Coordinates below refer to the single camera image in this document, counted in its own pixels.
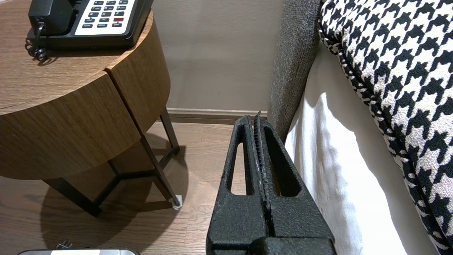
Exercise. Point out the white bed sheet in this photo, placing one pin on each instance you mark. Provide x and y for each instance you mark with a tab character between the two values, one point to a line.
336	177

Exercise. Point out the curved wooden table drawer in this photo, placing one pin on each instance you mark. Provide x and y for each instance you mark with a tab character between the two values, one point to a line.
70	134

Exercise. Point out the grey wall baseboard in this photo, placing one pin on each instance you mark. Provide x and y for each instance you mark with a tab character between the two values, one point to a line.
212	115

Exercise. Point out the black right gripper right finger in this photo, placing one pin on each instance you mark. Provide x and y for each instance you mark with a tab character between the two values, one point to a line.
300	216

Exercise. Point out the black telephone handset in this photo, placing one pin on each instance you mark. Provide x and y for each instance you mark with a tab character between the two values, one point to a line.
53	14

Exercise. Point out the black white houndstooth pillow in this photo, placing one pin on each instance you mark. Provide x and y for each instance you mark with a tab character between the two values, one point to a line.
407	71

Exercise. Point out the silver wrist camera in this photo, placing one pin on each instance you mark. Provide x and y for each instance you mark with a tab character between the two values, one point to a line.
78	252

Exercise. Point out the grey fabric headboard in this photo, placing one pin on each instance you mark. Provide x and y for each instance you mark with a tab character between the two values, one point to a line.
293	71

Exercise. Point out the round wooden bedside table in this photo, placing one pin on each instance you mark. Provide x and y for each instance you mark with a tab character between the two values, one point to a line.
28	78

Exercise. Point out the white black desk telephone base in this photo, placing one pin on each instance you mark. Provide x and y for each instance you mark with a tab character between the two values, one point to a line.
106	14

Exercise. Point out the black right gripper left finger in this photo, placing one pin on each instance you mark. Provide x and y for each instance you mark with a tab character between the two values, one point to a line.
233	219

